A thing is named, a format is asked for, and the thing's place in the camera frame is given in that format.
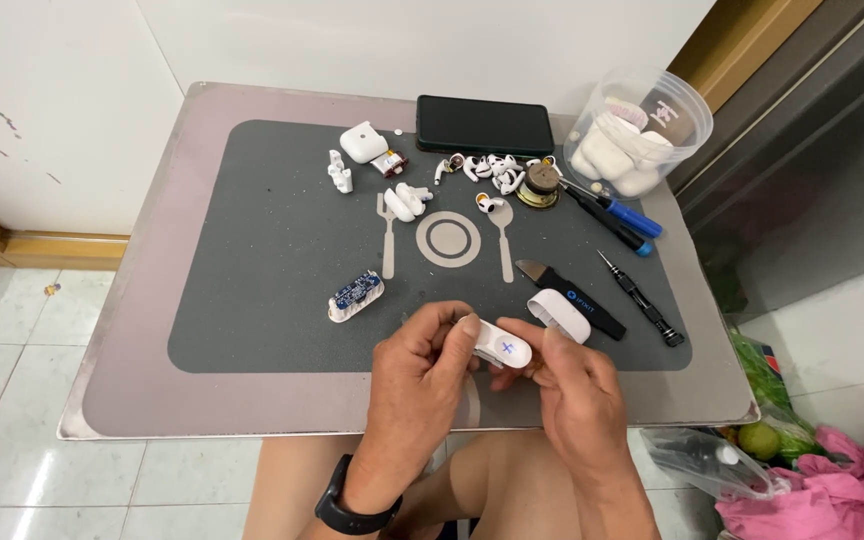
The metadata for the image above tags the person's left hand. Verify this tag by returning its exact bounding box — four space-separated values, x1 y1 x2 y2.
343 300 483 498

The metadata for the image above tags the person's right hand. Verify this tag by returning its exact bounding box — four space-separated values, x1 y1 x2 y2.
488 316 640 490

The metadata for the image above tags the white earbud case blue mark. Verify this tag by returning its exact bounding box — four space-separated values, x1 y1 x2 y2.
456 315 534 370

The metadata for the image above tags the white earbud case shell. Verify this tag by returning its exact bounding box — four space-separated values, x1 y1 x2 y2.
526 288 593 346

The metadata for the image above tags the person's right leg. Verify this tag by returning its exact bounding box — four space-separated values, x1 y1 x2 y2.
394 429 628 540

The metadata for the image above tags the person's leg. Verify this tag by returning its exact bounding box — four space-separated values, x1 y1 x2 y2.
242 433 444 540
394 429 628 540

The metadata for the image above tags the black pry tool metal blade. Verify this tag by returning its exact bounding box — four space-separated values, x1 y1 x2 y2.
515 259 627 342

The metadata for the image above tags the black precision screwdriver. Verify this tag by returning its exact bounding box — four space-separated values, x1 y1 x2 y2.
597 249 686 348

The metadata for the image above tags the clear plastic bag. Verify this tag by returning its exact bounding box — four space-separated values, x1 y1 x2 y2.
640 426 789 502

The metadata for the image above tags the black wrist smartwatch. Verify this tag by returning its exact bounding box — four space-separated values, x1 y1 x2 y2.
314 453 404 537

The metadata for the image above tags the person's left leg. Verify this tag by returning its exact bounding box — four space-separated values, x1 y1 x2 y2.
242 433 444 540

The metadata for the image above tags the green round fruit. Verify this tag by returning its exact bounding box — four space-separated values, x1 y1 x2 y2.
737 420 783 463

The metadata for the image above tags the grey placemat cutlery print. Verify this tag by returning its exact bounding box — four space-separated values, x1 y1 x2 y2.
167 119 694 375

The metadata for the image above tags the bag of green vegetables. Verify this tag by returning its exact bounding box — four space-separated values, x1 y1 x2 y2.
726 328 827 468

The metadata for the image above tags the black screwdriver blue cap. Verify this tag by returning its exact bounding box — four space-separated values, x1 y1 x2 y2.
563 186 655 258

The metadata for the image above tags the small silver battery cell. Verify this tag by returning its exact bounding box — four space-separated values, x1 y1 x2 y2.
369 149 410 180

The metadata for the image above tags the round brass speaker magnet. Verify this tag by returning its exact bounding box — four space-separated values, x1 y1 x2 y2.
515 162 563 212

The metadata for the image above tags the pile of white earbuds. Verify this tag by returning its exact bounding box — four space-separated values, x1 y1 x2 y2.
433 152 547 198

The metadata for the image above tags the white closed charging case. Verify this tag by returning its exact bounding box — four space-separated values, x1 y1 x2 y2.
339 120 390 165

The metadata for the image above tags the heap of white earbud cases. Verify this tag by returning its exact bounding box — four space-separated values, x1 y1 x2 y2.
570 97 678 198

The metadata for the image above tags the black smartphone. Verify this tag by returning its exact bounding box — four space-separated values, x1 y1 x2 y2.
414 94 557 159

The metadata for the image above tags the pink cloth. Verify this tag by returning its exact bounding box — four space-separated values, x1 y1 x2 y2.
715 424 864 540

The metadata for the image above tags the clear plastic tub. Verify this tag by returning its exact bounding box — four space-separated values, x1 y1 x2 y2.
562 65 715 201

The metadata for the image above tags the dark grey door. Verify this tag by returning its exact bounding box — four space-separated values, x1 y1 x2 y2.
668 0 864 316

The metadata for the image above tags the wooden baseboard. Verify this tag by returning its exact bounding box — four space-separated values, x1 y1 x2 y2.
0 193 131 273

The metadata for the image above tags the blue circuit board white frame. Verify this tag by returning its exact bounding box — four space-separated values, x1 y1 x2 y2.
327 270 387 324

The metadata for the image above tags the blue handle screwdriver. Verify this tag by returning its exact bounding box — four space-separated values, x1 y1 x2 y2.
563 178 664 240

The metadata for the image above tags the white plastic bracket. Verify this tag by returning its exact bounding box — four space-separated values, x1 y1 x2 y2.
327 149 354 195

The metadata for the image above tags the wooden door frame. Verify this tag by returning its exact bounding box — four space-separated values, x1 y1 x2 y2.
666 0 827 115

